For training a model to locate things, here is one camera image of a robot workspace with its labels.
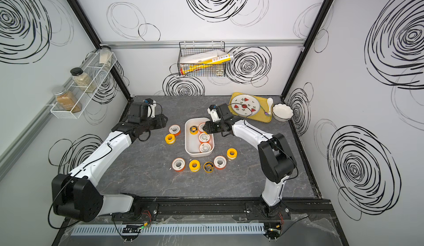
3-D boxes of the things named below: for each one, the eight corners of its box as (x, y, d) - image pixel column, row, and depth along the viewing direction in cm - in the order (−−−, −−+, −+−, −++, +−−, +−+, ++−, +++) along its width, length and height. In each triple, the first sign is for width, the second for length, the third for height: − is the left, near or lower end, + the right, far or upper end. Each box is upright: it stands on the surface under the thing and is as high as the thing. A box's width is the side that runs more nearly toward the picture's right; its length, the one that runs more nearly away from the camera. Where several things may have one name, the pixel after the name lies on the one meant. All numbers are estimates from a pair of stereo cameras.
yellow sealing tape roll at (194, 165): (188, 171, 87) (188, 170, 86) (190, 161, 91) (189, 159, 89) (199, 171, 87) (199, 170, 86) (200, 161, 91) (200, 159, 89)
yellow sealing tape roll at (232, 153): (226, 159, 92) (227, 157, 90) (226, 149, 96) (226, 147, 94) (237, 159, 92) (238, 157, 90) (236, 149, 96) (237, 147, 94)
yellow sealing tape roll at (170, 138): (165, 144, 98) (164, 142, 96) (166, 136, 102) (165, 133, 100) (174, 144, 98) (174, 142, 96) (176, 136, 102) (175, 133, 100)
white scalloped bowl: (273, 121, 109) (275, 118, 106) (269, 107, 117) (270, 103, 114) (293, 121, 109) (295, 118, 106) (287, 107, 117) (289, 103, 114)
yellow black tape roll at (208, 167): (203, 172, 87) (203, 171, 86) (203, 162, 91) (203, 161, 89) (213, 172, 87) (213, 171, 86) (213, 162, 91) (213, 161, 89)
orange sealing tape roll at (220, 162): (213, 170, 88) (213, 168, 86) (213, 157, 93) (213, 155, 91) (226, 170, 88) (227, 168, 86) (226, 157, 93) (226, 155, 91)
